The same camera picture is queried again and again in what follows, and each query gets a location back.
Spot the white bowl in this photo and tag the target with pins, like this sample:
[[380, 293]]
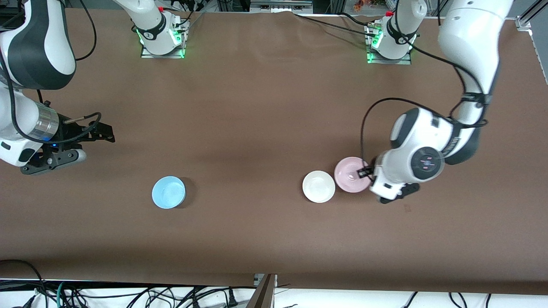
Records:
[[319, 187]]

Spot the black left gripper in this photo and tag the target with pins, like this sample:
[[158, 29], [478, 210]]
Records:
[[370, 168]]

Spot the aluminium corner profile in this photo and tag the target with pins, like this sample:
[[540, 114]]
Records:
[[523, 22]]

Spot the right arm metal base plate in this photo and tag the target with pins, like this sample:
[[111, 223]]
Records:
[[177, 53]]

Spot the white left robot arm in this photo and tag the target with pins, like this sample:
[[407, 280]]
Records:
[[471, 42]]

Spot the black power plug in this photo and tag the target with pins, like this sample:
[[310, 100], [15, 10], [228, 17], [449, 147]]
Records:
[[231, 298]]

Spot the brown table cloth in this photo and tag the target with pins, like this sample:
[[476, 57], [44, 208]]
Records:
[[257, 239]]

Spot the pink bowl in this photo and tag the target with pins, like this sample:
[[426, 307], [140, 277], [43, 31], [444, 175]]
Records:
[[347, 173]]

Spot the orange background item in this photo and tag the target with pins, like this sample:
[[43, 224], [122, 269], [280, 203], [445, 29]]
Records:
[[368, 4]]

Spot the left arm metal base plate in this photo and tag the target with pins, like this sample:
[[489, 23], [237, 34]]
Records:
[[406, 61]]

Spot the blue bowl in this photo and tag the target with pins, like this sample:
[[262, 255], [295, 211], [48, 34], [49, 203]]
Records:
[[168, 192]]

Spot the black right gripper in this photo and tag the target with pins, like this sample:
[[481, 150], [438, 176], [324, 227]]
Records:
[[73, 132]]

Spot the metal post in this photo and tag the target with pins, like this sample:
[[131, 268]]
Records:
[[263, 295]]

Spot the aluminium frame structure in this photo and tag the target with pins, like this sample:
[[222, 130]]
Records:
[[280, 5]]

